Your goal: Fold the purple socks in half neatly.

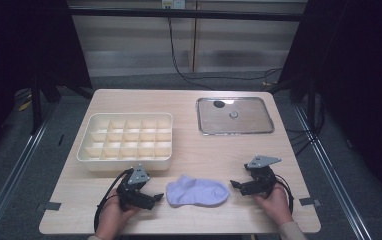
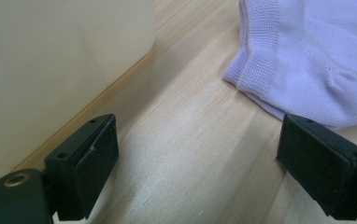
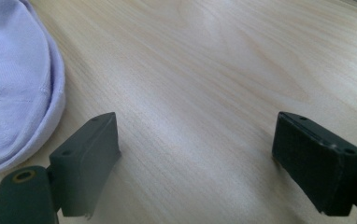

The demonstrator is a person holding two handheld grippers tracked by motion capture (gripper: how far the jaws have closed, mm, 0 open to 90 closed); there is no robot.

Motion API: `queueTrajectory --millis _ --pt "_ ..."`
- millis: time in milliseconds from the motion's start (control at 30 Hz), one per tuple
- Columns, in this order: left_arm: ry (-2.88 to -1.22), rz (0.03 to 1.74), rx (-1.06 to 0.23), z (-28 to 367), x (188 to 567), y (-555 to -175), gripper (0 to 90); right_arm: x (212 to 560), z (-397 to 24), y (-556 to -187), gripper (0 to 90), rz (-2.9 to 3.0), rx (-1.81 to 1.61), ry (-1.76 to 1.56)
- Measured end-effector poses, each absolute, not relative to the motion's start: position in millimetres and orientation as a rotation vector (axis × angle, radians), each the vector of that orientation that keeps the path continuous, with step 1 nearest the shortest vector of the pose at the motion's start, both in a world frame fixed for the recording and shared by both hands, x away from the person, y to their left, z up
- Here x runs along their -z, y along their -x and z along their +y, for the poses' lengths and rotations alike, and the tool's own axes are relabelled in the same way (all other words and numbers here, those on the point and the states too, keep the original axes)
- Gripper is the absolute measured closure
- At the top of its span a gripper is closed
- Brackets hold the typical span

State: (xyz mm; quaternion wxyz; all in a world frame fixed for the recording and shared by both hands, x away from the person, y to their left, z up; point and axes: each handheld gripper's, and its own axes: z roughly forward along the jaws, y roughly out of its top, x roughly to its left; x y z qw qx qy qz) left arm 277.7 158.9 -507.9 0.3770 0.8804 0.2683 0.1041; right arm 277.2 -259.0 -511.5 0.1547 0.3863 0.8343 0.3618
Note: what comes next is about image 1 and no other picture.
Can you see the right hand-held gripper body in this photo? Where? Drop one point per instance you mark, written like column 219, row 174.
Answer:
column 262, row 176

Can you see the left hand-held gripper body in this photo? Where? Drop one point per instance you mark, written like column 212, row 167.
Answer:
column 135, row 186

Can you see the lavender ankle sock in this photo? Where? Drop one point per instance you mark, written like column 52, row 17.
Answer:
column 195, row 191

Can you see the cream divided storage box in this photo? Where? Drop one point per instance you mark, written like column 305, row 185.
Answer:
column 125, row 140

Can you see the person's right hand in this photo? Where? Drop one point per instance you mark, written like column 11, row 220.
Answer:
column 275, row 206

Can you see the person's left hand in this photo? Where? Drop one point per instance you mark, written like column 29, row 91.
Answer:
column 112, row 213

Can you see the grey tape strip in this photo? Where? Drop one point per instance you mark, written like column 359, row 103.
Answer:
column 49, row 206
column 309, row 201

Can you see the silver metal tray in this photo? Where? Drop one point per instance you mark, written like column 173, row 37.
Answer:
column 242, row 121

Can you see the black metal stand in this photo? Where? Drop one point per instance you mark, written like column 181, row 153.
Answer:
column 312, row 106
column 36, row 106

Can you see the small black floor tape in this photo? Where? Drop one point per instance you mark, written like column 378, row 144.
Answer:
column 61, row 140

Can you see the black curtain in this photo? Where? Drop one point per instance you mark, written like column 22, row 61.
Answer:
column 362, row 83
column 22, row 50

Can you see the yellow floor object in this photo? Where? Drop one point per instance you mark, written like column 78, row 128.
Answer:
column 24, row 105

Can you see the black horizontal bar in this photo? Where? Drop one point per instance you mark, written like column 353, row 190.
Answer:
column 179, row 14

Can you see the metal floor rail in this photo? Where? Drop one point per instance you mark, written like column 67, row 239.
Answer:
column 15, row 170
column 332, row 176

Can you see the white wall socket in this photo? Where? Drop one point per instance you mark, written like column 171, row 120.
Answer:
column 174, row 4

